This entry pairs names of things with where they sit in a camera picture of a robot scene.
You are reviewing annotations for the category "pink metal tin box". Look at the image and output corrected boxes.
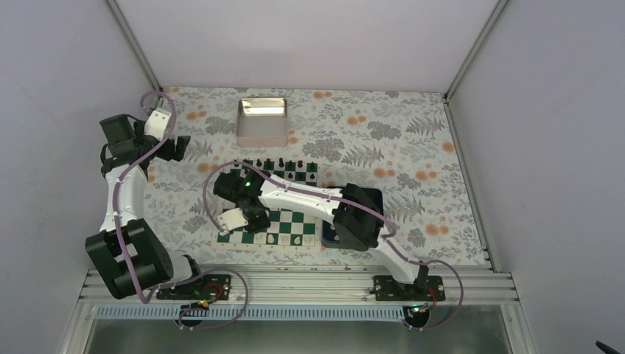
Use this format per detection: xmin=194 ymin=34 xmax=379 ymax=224
xmin=235 ymin=97 xmax=288 ymax=148

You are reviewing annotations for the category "aluminium front rail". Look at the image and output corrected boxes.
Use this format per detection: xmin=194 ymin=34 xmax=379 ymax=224
xmin=77 ymin=269 xmax=520 ymax=307

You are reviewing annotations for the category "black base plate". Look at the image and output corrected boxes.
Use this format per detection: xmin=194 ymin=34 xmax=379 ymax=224
xmin=369 ymin=275 xmax=446 ymax=302
xmin=156 ymin=274 xmax=231 ymax=302

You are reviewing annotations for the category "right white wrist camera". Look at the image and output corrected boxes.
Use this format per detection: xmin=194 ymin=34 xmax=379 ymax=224
xmin=217 ymin=208 xmax=248 ymax=235

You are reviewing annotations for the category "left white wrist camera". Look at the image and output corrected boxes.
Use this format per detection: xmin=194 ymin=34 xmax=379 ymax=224
xmin=144 ymin=108 xmax=172 ymax=141

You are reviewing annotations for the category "aluminium frame post left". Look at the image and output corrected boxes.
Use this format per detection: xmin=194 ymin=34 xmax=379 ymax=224
xmin=104 ymin=0 xmax=162 ymax=91

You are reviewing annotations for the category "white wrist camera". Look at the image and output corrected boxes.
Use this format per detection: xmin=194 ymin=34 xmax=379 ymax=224
xmin=217 ymin=208 xmax=248 ymax=235
xmin=144 ymin=108 xmax=172 ymax=141

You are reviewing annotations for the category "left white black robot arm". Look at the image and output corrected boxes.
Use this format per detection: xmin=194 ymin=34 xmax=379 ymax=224
xmin=85 ymin=108 xmax=205 ymax=299

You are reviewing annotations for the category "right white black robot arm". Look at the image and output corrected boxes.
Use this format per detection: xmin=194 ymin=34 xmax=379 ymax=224
xmin=212 ymin=170 xmax=428 ymax=300

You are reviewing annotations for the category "aluminium frame post right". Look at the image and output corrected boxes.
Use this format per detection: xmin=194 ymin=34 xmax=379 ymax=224
xmin=444 ymin=0 xmax=510 ymax=105

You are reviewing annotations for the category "aluminium frame post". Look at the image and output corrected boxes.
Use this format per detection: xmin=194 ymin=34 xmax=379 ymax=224
xmin=444 ymin=0 xmax=510 ymax=105
xmin=104 ymin=0 xmax=162 ymax=91

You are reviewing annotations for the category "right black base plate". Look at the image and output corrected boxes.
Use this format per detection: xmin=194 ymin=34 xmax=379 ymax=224
xmin=369 ymin=275 xmax=446 ymax=302

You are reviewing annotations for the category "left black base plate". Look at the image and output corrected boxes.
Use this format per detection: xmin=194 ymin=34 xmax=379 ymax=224
xmin=156 ymin=274 xmax=231 ymax=302

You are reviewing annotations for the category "green white chess board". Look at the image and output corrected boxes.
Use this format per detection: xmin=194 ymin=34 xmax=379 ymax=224
xmin=213 ymin=158 xmax=321 ymax=254

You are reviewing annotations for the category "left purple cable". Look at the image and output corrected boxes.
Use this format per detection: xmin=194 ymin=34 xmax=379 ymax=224
xmin=112 ymin=89 xmax=249 ymax=331

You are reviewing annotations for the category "dark blue plastic tray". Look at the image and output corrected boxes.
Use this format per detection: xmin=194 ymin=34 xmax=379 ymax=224
xmin=321 ymin=184 xmax=384 ymax=251

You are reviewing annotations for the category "floral patterned table mat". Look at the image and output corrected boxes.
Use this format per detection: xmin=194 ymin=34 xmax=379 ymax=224
xmin=144 ymin=87 xmax=486 ymax=266

